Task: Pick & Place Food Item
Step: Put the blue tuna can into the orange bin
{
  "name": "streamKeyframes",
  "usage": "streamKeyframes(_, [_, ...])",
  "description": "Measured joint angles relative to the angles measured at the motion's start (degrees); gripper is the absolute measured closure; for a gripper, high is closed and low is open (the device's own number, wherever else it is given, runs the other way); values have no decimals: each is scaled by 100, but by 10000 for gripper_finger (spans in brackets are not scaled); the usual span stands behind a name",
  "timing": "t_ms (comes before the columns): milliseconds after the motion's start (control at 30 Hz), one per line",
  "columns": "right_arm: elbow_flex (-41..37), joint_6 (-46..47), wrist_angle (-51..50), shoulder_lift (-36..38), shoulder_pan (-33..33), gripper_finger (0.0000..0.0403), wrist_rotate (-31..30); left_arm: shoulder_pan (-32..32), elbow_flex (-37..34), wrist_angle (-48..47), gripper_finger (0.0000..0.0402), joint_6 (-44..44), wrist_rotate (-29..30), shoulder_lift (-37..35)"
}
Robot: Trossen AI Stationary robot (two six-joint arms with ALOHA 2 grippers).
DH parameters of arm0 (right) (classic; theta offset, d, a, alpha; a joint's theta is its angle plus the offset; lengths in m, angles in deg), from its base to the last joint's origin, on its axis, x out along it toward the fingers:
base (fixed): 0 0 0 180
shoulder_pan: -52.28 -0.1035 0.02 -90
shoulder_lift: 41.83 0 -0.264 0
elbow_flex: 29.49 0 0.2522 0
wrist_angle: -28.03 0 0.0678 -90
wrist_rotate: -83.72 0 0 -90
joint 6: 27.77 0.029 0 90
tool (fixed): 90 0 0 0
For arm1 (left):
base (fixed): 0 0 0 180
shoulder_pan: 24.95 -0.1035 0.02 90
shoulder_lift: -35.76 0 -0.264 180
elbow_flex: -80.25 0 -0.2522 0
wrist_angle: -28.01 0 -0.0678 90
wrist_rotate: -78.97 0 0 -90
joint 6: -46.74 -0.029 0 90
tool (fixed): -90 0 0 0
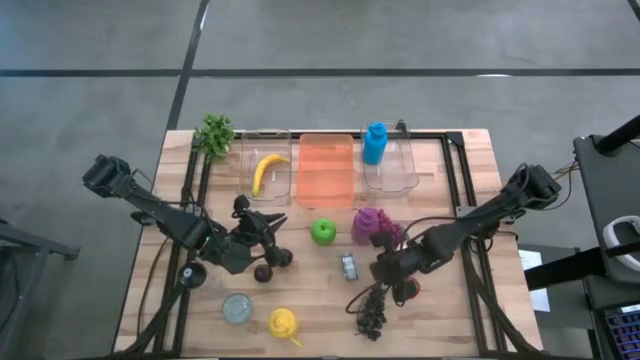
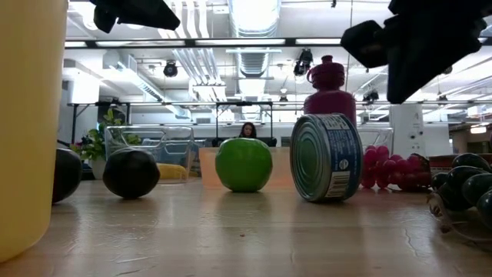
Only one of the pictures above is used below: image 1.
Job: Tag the grey desk surface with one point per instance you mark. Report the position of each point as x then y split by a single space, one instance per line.
600 190

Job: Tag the white headset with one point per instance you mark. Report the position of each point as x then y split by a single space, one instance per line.
606 239

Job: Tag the green apple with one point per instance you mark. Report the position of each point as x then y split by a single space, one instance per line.
323 232

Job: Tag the black aluminium frame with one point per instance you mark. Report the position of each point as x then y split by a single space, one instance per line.
481 320

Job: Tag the grey metal cart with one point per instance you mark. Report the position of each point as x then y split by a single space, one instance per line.
30 240

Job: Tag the black desk bar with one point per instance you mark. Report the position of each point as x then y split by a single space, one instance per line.
565 267

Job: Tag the black grape bunch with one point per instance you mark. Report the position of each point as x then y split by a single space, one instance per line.
372 315

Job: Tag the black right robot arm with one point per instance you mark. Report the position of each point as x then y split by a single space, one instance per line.
480 217

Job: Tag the orange plastic bin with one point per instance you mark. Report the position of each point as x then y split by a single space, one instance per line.
326 170

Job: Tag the yellow plastic bottle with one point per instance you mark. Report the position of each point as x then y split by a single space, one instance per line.
282 324

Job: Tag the backlit keyboard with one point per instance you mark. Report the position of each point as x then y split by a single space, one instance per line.
625 330

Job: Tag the green artificial plant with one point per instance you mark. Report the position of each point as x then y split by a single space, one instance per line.
215 135

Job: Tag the black round knob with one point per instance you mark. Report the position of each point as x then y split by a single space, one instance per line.
197 278

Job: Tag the purple plastic bottle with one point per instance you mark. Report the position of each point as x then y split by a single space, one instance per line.
365 225

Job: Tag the black pole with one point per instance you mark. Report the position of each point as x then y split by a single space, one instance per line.
620 135

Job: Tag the tin can blue label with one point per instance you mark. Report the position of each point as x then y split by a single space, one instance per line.
349 266

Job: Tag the white paper sheet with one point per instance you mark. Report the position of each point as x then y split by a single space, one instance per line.
531 260

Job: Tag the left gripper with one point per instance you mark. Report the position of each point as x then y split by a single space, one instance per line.
240 250

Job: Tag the yellow banana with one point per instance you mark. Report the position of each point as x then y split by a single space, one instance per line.
262 170

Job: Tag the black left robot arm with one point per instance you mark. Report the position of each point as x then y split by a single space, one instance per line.
150 204

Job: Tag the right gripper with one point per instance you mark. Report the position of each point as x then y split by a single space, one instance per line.
400 262

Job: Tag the red strawberry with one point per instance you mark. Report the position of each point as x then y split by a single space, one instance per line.
414 287

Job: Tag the blue plastic bottle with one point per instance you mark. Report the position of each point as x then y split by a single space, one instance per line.
375 145

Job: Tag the red grape bunch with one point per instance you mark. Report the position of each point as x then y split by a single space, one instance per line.
392 227

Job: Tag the clear plastic bin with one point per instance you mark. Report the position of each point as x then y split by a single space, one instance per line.
265 145
395 175

